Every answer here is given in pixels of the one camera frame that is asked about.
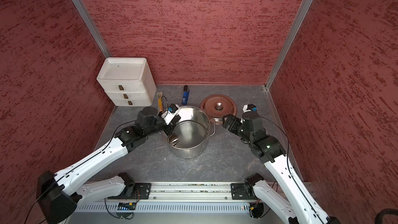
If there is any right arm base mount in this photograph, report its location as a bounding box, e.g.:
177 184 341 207
231 173 264 200

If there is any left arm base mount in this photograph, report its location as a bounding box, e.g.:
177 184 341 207
108 172 152 201

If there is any orange yellow sachet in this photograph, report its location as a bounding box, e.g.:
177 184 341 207
157 92 163 112

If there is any aluminium right corner post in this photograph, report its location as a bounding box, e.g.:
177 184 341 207
265 0 313 91

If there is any stainless steel pot lid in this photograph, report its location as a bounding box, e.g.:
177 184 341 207
200 94 237 125

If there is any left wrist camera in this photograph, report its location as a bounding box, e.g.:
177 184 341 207
161 104 180 125

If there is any aluminium left corner post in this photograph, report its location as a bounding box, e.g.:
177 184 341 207
72 0 112 58

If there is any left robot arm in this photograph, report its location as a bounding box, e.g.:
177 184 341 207
36 104 181 224

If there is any aluminium corner post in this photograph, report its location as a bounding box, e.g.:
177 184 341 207
72 0 112 58
265 0 313 91

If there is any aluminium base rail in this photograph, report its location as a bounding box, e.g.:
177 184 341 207
77 180 280 203

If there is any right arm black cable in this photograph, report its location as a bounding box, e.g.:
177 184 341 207
259 114 315 215

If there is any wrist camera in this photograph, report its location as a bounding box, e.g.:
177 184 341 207
243 104 257 113
161 104 180 125

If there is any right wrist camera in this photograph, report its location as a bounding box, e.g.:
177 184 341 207
243 104 257 113

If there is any white three-drawer box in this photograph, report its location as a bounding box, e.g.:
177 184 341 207
97 57 157 107

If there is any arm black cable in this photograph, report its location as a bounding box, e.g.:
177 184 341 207
23 95 170 224
259 114 315 215

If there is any blue black stapler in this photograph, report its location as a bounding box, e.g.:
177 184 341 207
181 85 189 105

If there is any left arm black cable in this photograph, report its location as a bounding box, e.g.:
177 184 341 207
23 95 170 224

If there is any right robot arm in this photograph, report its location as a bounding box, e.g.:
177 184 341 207
222 111 340 224

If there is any white vented cable duct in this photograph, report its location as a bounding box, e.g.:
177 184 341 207
76 201 249 214

